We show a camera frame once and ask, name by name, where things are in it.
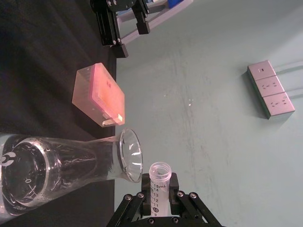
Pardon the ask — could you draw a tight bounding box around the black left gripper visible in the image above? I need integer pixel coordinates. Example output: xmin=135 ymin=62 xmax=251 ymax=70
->
xmin=96 ymin=0 xmax=151 ymax=58

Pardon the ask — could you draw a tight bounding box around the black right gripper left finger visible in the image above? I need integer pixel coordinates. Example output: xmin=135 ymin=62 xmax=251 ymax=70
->
xmin=113 ymin=173 xmax=152 ymax=227

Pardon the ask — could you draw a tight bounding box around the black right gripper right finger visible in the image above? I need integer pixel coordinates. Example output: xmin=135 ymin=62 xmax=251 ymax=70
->
xmin=168 ymin=172 xmax=222 ymax=227

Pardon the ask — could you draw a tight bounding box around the clear graduated plastic tube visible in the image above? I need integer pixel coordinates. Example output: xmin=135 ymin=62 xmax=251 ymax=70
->
xmin=148 ymin=162 xmax=172 ymax=217

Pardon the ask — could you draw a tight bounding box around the blue box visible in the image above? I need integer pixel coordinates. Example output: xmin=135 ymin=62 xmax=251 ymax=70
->
xmin=167 ymin=0 xmax=188 ymax=8

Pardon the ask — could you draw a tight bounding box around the translucent pink lidded box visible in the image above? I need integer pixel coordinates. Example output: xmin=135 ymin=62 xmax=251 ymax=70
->
xmin=71 ymin=62 xmax=125 ymax=127

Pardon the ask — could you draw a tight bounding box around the clear glass conical flask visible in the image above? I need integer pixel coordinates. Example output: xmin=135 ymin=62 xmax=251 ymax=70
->
xmin=0 ymin=127 xmax=144 ymax=224

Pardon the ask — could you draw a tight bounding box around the black table cloth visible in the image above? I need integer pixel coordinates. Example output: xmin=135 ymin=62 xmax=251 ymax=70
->
xmin=0 ymin=0 xmax=118 ymax=227

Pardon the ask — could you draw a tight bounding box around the grey power strip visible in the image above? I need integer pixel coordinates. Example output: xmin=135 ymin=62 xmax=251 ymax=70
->
xmin=245 ymin=60 xmax=296 ymax=122

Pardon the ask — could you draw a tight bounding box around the pale grey metal frame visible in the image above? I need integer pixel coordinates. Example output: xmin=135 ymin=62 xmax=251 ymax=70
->
xmin=116 ymin=0 xmax=194 ymax=45

